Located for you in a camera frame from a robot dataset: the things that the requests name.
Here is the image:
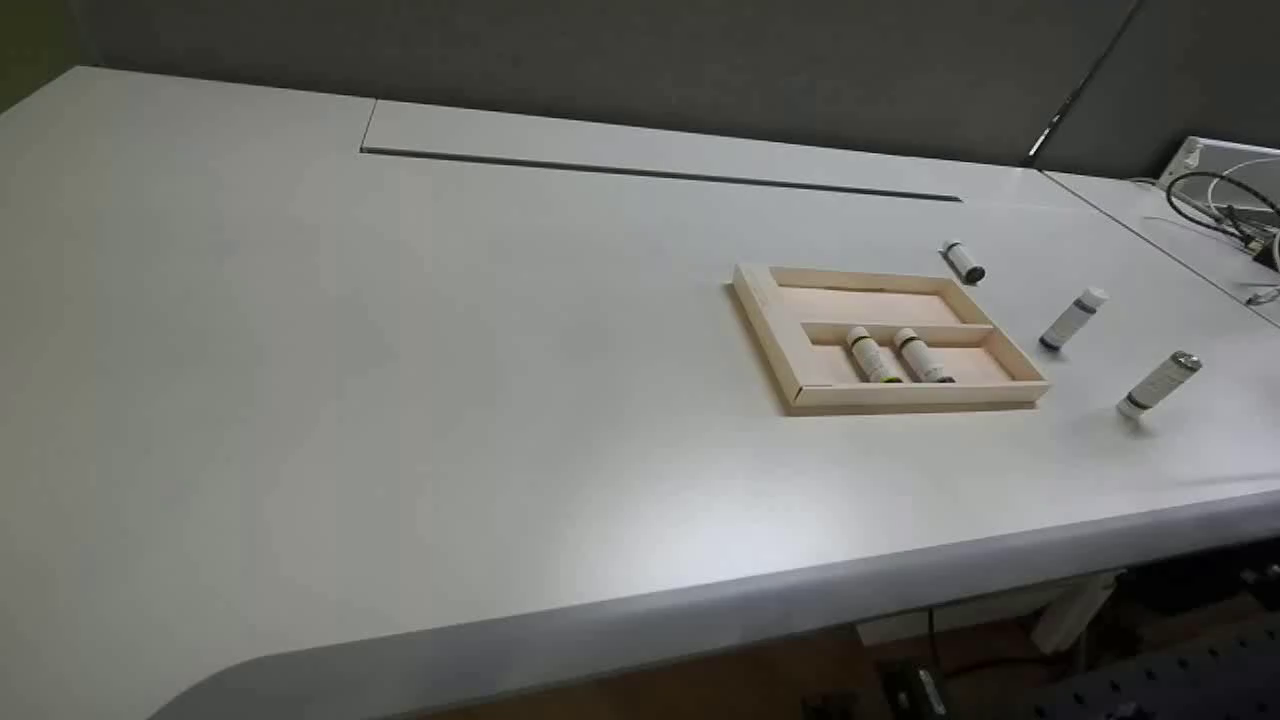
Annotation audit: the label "silver top small bottle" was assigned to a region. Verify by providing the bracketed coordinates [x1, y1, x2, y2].
[1112, 349, 1206, 428]

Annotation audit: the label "grey table cable flap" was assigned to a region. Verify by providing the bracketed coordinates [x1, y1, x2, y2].
[356, 96, 967, 208]

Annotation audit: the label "grey cylinder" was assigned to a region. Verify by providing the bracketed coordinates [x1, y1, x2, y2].
[1036, 284, 1107, 360]
[935, 234, 991, 287]

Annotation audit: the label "grey partition panel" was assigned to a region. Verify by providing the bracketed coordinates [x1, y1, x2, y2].
[1036, 0, 1280, 183]
[71, 0, 1149, 173]

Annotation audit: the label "grey cylinder middle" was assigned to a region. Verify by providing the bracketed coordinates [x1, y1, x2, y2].
[1036, 284, 1107, 360]

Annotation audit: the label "cables at table edge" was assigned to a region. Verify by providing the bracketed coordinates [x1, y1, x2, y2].
[1157, 131, 1280, 273]

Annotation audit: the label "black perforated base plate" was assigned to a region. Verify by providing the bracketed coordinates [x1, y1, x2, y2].
[1022, 614, 1280, 720]

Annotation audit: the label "grey cylinder near top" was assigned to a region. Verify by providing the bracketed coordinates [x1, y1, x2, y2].
[935, 234, 991, 287]

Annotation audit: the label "shallow wooden tray box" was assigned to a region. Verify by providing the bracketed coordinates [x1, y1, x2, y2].
[722, 260, 1057, 418]

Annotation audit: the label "white table leg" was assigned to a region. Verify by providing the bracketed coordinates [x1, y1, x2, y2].
[1029, 568, 1127, 660]

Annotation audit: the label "black desk cable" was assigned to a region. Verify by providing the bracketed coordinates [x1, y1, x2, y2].
[1162, 166, 1280, 260]

